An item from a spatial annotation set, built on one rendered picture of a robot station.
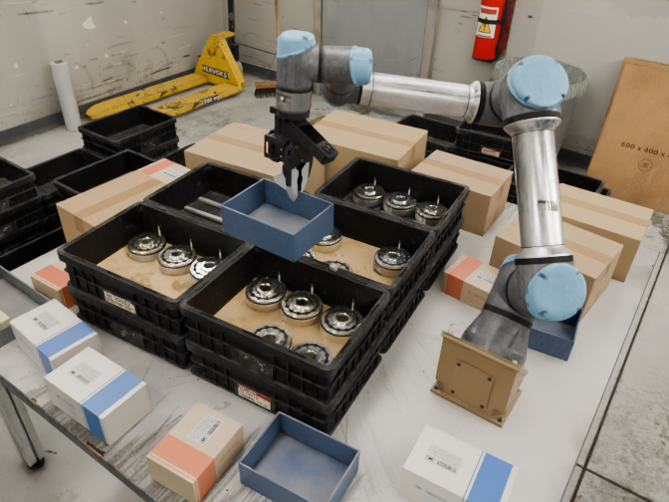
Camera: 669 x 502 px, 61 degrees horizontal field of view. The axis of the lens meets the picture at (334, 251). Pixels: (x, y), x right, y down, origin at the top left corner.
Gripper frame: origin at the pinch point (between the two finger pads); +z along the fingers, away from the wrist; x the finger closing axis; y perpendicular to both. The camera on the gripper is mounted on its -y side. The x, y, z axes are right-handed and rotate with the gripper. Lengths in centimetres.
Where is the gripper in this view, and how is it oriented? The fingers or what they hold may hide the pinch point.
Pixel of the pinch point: (297, 196)
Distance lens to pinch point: 132.2
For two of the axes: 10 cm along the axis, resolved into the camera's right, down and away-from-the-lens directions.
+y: -8.1, -3.6, 4.6
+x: -5.8, 3.9, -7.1
